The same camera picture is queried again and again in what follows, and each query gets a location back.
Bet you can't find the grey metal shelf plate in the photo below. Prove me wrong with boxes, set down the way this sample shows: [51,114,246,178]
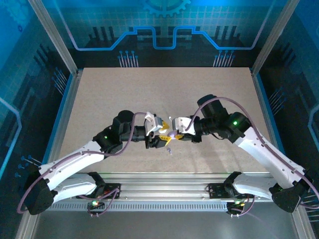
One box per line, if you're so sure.
[34,211,299,239]

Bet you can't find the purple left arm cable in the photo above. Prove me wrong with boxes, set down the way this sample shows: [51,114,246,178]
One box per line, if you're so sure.
[16,112,149,215]

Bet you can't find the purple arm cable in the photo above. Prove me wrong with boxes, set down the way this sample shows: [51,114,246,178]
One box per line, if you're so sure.
[16,112,149,215]
[184,97,319,209]

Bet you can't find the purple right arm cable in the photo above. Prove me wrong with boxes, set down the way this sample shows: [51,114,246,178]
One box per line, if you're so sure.
[184,97,319,209]

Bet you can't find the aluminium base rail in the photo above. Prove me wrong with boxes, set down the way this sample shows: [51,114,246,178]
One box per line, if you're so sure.
[74,172,275,201]

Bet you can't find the aluminium side rail blue trim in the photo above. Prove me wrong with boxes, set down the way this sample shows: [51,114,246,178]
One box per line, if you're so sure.
[14,69,83,239]
[250,67,315,239]

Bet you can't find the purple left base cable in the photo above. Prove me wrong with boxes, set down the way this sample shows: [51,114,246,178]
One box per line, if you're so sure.
[86,188,122,218]

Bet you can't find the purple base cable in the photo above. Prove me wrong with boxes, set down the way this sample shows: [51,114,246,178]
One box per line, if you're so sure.
[228,196,256,217]
[86,188,122,218]

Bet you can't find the grey slotted cable duct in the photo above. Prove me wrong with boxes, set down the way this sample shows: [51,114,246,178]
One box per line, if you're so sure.
[47,201,236,213]

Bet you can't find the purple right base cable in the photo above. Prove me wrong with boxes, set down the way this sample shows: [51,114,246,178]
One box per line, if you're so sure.
[228,196,256,217]

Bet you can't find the aluminium frame post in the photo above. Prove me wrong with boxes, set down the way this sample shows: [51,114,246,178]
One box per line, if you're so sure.
[27,0,80,75]
[250,0,300,75]

